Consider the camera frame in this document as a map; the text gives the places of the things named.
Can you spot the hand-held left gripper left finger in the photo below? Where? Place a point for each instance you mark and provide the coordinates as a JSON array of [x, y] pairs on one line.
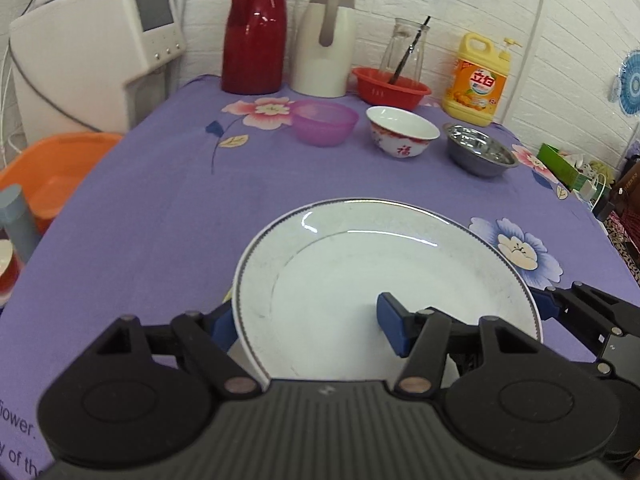
[[223, 326]]

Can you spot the red plastic basket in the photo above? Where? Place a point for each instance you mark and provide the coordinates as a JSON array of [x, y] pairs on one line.
[[380, 91]]

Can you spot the purple plastic bowl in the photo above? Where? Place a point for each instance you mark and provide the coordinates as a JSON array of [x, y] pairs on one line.
[[325, 122]]

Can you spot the yellow detergent pump bottle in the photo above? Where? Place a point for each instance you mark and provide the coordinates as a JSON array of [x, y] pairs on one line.
[[475, 87]]

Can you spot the blue paper wall decoration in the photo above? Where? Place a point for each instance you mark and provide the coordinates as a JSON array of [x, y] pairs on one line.
[[629, 85]]

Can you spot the clear glass jar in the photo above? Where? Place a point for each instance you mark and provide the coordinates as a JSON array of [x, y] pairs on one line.
[[412, 55]]

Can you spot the red thermos jug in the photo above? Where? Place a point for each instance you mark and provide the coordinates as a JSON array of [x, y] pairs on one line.
[[252, 35]]

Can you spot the brown box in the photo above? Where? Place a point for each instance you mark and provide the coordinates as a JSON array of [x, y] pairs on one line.
[[629, 180]]

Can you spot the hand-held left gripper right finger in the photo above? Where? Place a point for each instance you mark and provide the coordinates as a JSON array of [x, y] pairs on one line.
[[391, 321]]

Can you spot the white plate with dark rim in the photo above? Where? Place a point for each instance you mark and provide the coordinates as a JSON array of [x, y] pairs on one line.
[[350, 290]]

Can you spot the black straw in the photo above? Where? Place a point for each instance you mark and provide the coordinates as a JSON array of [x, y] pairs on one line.
[[406, 57]]

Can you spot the white thermos jug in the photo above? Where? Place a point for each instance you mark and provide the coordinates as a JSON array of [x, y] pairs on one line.
[[322, 65]]

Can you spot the patterned dark cloth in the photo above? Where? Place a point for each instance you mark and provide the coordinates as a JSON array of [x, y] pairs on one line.
[[625, 245]]

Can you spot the white ceramic bowl red print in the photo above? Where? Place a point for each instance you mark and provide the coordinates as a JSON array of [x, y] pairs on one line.
[[400, 137]]

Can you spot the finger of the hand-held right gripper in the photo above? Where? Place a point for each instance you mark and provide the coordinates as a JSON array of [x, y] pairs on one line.
[[546, 304]]

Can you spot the stainless steel bowl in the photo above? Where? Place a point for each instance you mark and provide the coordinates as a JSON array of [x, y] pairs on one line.
[[480, 152]]

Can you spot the white water dispenser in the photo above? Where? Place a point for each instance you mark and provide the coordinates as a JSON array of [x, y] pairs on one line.
[[85, 60]]

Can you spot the green cardboard box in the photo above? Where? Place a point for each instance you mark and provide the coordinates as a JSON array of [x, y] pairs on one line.
[[560, 165]]

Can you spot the red and white container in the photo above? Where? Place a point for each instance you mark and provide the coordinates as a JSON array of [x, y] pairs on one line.
[[7, 270]]

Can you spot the white charger plug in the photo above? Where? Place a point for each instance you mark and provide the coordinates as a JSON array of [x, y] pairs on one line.
[[588, 191]]

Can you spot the orange plastic basin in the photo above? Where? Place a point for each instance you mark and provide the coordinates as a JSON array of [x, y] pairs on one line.
[[55, 165]]

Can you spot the grey-blue cylinder cup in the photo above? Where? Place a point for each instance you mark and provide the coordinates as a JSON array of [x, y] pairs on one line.
[[20, 220]]

